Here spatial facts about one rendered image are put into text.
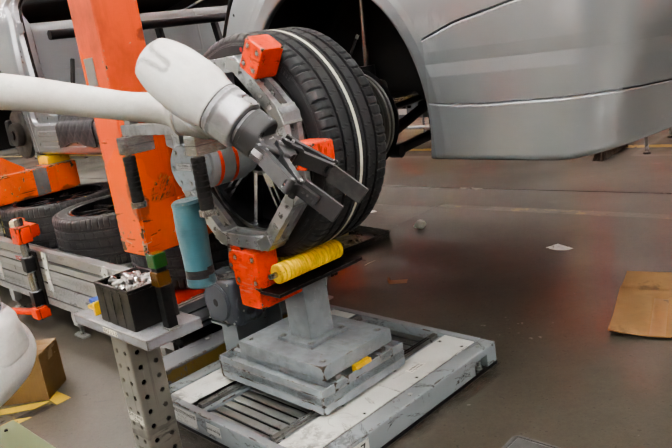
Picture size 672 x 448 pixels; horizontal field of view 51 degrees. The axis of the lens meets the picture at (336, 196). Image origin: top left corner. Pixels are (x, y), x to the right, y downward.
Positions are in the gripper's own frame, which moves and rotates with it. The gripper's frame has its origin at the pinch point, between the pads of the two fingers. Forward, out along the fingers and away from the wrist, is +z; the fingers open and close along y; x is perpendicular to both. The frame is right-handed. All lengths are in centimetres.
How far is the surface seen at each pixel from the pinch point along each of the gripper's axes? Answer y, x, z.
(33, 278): 151, 178, -124
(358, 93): 81, 2, -25
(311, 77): 70, 3, -35
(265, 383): 81, 93, -1
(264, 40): 65, 2, -50
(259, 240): 70, 50, -24
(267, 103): 62, 14, -39
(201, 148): 46, 27, -43
